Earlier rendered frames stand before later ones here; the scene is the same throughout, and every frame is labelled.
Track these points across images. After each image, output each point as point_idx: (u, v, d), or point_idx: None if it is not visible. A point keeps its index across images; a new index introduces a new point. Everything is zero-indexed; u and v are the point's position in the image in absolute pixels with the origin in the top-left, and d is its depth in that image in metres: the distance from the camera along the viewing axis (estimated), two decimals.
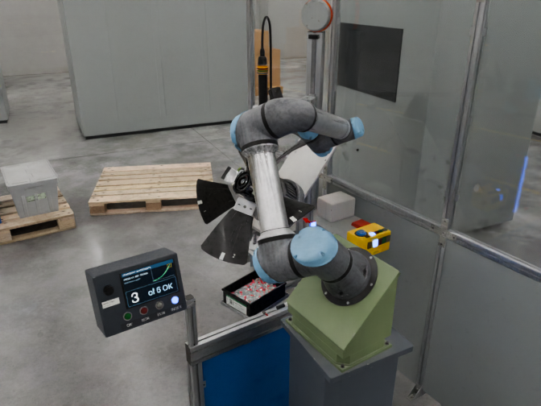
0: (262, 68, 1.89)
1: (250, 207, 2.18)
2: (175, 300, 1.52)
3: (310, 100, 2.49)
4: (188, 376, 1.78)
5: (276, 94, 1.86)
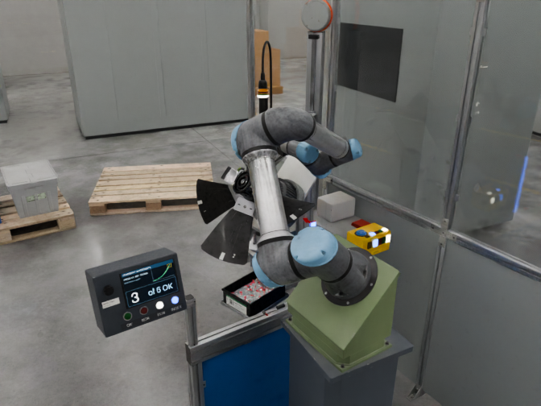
0: (262, 91, 1.93)
1: (250, 207, 2.18)
2: (175, 300, 1.52)
3: None
4: (188, 376, 1.78)
5: None
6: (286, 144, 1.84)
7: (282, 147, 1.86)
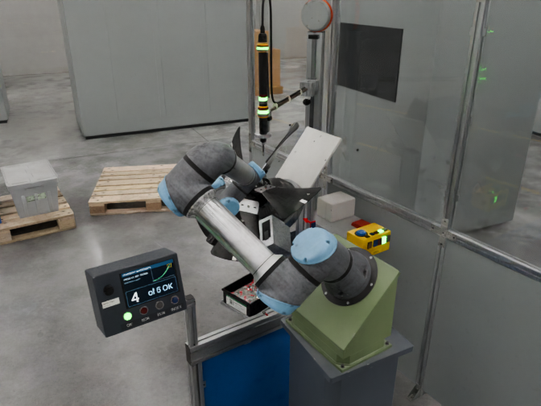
0: (262, 45, 1.86)
1: None
2: (175, 300, 1.52)
3: (311, 83, 2.46)
4: (188, 376, 1.78)
5: (212, 236, 1.95)
6: None
7: None
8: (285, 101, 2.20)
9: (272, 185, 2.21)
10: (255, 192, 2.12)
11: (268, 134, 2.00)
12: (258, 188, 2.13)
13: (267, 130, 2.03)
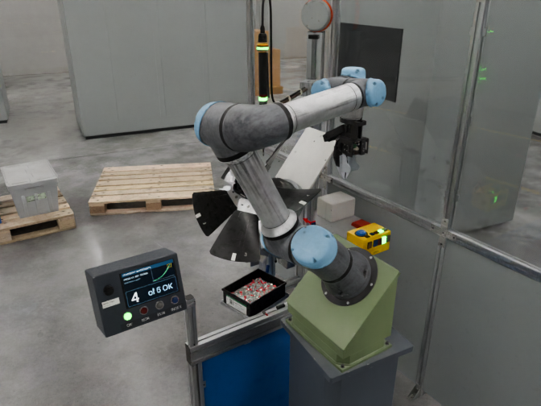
0: (262, 45, 1.86)
1: None
2: (175, 300, 1.52)
3: (311, 83, 2.46)
4: (188, 376, 1.78)
5: (329, 130, 1.64)
6: None
7: None
8: (285, 101, 2.20)
9: None
10: None
11: None
12: None
13: None
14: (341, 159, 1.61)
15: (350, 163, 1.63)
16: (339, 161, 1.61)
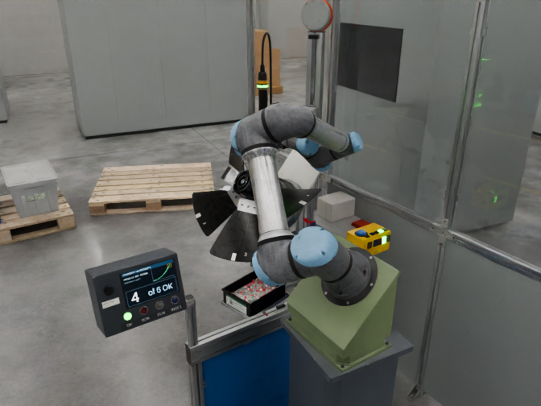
0: (262, 83, 1.92)
1: None
2: (175, 300, 1.52)
3: None
4: (188, 376, 1.78)
5: None
6: None
7: None
8: None
9: None
10: None
11: None
12: None
13: None
14: None
15: None
16: None
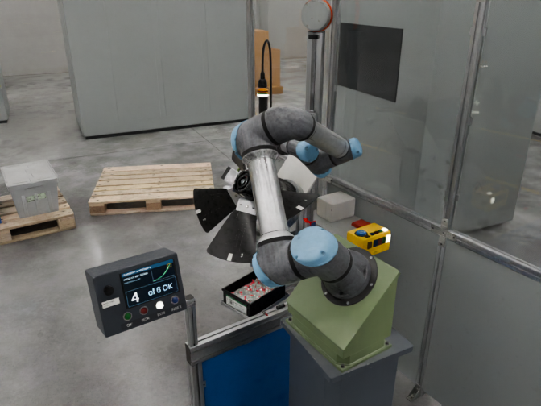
0: (262, 90, 1.93)
1: None
2: (175, 300, 1.52)
3: None
4: (188, 376, 1.78)
5: None
6: (286, 143, 1.84)
7: (282, 146, 1.85)
8: None
9: None
10: None
11: None
12: None
13: None
14: None
15: None
16: None
